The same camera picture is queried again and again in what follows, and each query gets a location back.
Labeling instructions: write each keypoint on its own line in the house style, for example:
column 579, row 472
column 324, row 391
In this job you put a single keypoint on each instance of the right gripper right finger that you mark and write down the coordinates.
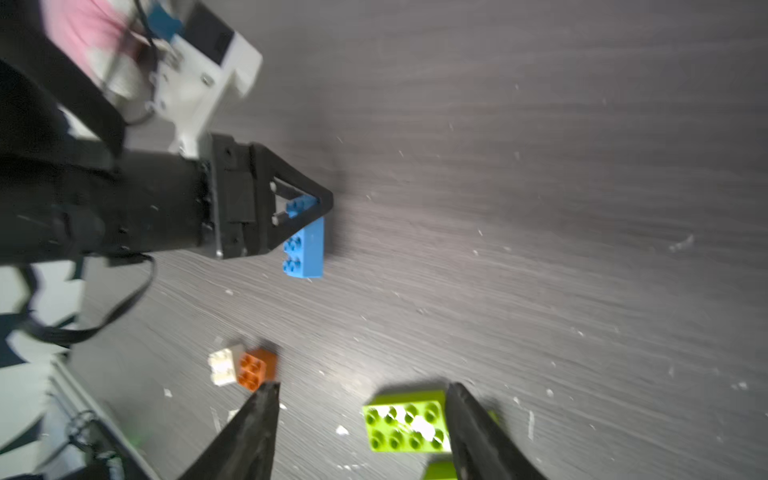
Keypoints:
column 481, row 450

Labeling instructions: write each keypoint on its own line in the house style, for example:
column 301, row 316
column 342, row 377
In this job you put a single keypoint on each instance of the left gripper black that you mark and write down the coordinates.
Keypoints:
column 254, row 199

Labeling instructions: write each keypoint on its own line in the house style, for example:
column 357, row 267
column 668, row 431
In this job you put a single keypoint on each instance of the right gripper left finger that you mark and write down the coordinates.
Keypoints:
column 245, row 448

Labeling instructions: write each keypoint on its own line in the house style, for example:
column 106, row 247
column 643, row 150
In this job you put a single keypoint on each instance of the orange lego brick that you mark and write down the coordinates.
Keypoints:
column 257, row 367

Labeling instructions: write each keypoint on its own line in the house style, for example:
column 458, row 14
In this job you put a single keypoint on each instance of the white lego brick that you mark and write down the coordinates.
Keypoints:
column 225, row 365

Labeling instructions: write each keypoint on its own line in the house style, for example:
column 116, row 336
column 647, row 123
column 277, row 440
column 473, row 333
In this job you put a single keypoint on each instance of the light blue lego brick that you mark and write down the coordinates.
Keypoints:
column 305, row 240

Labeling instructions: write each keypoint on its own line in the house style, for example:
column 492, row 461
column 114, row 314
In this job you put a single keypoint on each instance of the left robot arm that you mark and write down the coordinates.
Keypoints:
column 70, row 188

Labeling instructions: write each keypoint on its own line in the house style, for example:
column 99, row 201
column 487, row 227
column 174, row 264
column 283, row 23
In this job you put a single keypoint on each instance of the green L-shaped lego brick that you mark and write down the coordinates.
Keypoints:
column 445, row 469

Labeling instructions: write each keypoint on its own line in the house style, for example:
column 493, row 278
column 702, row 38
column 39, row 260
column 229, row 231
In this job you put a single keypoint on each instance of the white plush toy pink shirt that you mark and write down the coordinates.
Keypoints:
column 98, row 36

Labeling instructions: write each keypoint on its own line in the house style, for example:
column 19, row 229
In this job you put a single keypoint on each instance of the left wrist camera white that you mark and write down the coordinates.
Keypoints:
column 205, row 60

